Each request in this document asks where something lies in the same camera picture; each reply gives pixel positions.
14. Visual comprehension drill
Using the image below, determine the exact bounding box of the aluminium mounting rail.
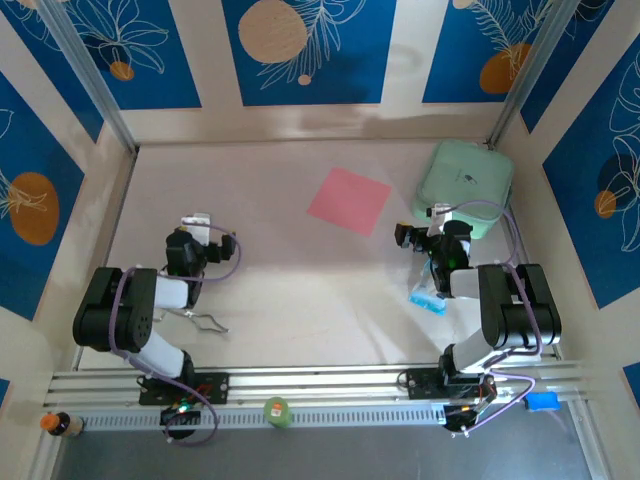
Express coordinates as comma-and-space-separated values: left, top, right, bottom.
43, 362, 599, 409

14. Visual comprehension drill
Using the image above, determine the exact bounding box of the brown bottle orange cap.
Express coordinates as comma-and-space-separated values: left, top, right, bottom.
39, 410, 85, 439

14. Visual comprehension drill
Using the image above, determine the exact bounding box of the blue box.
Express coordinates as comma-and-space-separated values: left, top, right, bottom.
523, 392, 560, 412

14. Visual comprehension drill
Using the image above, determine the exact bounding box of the mint green zip pouch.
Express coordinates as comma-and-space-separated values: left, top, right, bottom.
410, 139, 516, 242

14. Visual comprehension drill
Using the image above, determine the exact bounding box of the grey slotted cable duct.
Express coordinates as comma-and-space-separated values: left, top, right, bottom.
74, 403, 451, 432

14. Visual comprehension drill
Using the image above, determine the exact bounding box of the blue snack packet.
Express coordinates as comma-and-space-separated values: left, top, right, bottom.
407, 259, 449, 318

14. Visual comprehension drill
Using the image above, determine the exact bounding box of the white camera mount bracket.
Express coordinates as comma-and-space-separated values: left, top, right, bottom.
427, 202, 454, 236

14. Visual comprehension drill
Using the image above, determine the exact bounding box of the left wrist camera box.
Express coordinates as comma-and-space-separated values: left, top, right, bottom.
180, 211, 214, 245

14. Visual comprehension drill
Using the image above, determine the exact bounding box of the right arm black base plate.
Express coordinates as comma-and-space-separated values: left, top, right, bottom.
405, 367, 496, 401

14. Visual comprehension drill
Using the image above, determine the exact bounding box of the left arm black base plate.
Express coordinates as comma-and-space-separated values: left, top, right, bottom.
138, 372, 231, 406

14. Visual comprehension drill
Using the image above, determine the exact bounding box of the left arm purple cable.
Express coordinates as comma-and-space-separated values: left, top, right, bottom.
110, 223, 244, 447

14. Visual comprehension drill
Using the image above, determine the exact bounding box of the aluminium frame post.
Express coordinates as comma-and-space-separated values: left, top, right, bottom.
35, 0, 140, 154
485, 0, 581, 150

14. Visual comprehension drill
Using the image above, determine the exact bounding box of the pink square paper sheet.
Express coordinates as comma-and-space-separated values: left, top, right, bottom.
306, 167, 393, 238

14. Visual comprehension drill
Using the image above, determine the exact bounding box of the bent metal wire clip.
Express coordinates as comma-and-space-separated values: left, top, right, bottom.
159, 308, 231, 335

